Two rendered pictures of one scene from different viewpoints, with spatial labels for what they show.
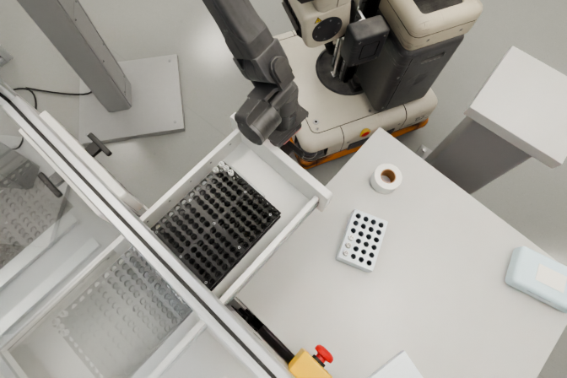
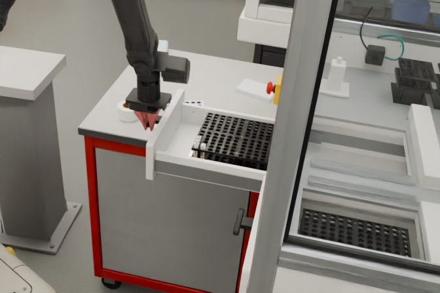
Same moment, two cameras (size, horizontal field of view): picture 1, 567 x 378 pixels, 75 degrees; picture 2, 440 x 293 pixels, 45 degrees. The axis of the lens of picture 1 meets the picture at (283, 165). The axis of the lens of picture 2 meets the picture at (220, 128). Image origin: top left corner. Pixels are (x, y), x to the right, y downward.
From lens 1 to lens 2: 133 cm
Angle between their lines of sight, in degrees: 69
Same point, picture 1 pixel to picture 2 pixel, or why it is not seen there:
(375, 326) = (232, 102)
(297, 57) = not seen: outside the picture
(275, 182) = (179, 141)
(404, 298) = (205, 95)
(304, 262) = not seen: hidden behind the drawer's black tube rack
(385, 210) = not seen: hidden behind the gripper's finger
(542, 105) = (15, 63)
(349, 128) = (13, 260)
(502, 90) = (8, 78)
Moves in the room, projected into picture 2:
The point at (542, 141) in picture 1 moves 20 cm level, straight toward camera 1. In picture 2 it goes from (50, 61) to (93, 77)
